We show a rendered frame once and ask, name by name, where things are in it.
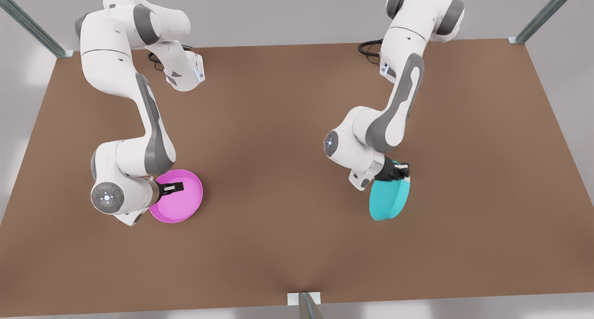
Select blue plate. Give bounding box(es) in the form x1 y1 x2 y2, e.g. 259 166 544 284
369 161 411 221

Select black cable loop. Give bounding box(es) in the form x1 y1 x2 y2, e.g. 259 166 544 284
148 45 193 72
358 39 384 65

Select silver frame post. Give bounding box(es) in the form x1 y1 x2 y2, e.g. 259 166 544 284
0 0 75 59
508 0 582 45
287 292 324 319

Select pink plate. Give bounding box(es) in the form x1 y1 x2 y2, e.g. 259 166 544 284
149 169 204 224

